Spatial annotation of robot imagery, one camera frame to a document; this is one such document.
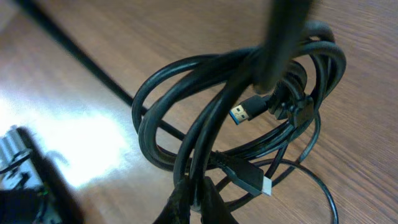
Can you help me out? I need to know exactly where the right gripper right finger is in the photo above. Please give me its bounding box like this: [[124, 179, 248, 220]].
[[252, 0, 313, 95]]

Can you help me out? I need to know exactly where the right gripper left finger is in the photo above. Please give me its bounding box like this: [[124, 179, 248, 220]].
[[154, 177, 238, 224]]

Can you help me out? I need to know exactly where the thick black USB cable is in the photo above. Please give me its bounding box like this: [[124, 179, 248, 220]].
[[131, 20, 347, 200]]

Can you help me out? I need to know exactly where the thin black USB cable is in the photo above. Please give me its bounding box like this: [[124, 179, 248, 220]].
[[214, 111, 340, 224]]

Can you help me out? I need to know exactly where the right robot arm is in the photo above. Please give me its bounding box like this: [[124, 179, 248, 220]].
[[1, 1, 312, 223]]

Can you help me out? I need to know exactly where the right camera cable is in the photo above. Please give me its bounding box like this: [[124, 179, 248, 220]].
[[12, 0, 187, 141]]

